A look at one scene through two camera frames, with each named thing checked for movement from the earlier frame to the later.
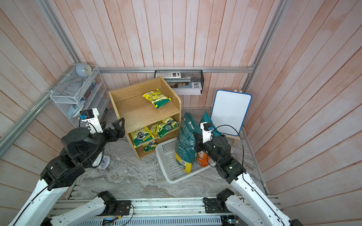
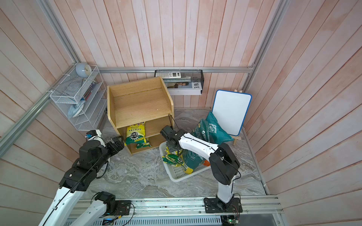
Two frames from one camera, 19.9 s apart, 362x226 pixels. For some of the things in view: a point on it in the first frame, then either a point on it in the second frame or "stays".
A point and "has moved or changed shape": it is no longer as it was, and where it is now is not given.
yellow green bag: [156, 126] to [173, 159]
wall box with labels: [182, 82] stays
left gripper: [114, 136] to [120, 145]
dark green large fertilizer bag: [185, 153] has moved or changed shape
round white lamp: [83, 70] stays
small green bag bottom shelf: [150, 147] to [143, 144]
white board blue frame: [229, 110] stays
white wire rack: [81, 88] stays
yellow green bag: [168, 124] to [178, 152]
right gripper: [200, 148] to [169, 145]
